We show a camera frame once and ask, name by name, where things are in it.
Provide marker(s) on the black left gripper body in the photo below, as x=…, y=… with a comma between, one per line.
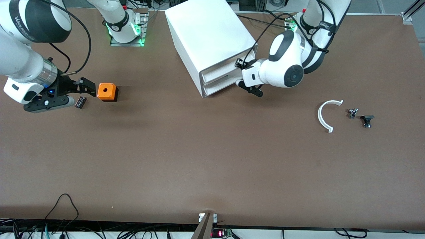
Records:
x=238, y=62

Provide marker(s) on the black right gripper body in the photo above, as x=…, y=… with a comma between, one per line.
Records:
x=64, y=85

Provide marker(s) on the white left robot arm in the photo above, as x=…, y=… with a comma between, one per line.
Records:
x=285, y=66

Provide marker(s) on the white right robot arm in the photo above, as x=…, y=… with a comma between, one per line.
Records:
x=20, y=56

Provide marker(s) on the white drawer cabinet housing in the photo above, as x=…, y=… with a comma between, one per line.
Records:
x=206, y=30

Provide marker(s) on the small black contact block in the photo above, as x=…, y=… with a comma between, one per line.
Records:
x=81, y=102

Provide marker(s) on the white curved plastic arc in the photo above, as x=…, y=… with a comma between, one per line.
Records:
x=319, y=117

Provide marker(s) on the small grey metal part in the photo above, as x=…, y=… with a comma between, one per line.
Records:
x=352, y=114

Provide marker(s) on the small black plastic part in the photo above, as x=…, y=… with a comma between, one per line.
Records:
x=367, y=117

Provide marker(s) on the small device with red light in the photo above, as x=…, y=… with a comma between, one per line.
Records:
x=220, y=233

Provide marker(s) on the orange button enclosure box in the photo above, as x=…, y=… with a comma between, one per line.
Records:
x=106, y=91

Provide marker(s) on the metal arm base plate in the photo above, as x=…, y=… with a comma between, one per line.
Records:
x=116, y=43

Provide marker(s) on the brown camera mount beam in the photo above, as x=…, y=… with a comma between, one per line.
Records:
x=206, y=229

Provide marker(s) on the aluminium frame profile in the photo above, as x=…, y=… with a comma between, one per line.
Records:
x=410, y=13

